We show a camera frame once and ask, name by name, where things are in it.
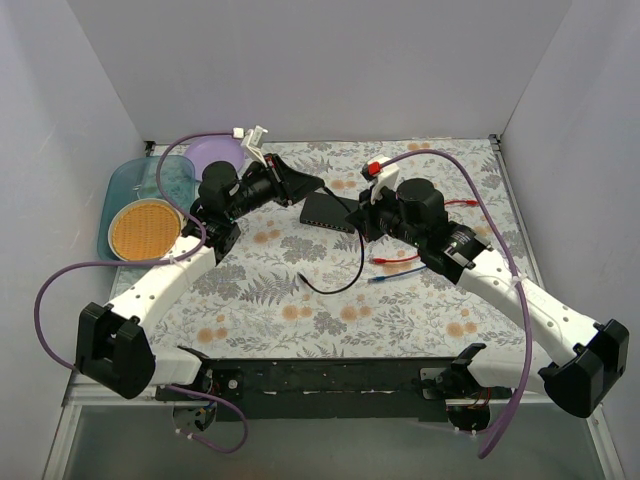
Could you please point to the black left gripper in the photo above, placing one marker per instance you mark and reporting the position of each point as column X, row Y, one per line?
column 283, row 180

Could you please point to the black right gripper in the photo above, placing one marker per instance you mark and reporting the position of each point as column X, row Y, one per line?
column 370, row 220

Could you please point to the black network switch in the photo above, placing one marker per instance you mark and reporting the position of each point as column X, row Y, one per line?
column 323, row 211

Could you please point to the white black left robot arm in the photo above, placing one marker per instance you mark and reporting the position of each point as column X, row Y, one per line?
column 113, row 346

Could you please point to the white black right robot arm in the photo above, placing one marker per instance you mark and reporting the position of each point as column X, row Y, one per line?
column 582, row 358

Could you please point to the purple plastic plate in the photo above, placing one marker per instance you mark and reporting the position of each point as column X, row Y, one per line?
column 206, row 150

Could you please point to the floral patterned table mat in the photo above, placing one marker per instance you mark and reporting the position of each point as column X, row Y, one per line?
column 292, row 290

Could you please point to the orange woven round coaster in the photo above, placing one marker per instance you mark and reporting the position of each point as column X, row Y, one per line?
column 144, row 230

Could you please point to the teal plastic tray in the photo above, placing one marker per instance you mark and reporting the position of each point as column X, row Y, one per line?
column 136, row 180

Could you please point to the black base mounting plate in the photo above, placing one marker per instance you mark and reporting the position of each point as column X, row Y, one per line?
column 345, row 388

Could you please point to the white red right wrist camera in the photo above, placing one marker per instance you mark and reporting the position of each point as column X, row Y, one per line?
column 380, row 173

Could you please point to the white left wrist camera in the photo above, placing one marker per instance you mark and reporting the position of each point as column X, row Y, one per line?
column 251, row 141

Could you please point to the aluminium frame rail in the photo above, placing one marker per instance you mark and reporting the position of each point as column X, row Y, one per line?
column 83, row 391

